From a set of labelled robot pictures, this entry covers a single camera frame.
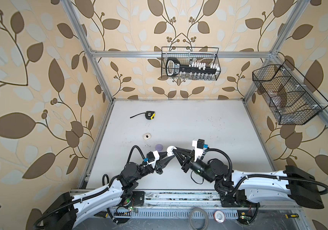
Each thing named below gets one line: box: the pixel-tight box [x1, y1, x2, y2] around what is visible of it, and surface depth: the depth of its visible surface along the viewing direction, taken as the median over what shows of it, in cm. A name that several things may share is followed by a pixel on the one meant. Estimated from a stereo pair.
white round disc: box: [213, 209, 226, 224], surface depth 70 cm
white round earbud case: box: [166, 145, 175, 157], surface depth 65 cm
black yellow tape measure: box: [129, 111, 156, 120], surface depth 110 cm
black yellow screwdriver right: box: [284, 213, 300, 219], surface depth 71 cm
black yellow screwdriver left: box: [93, 210, 109, 219], surface depth 70 cm
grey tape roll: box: [187, 207, 210, 230], surface depth 69 cm
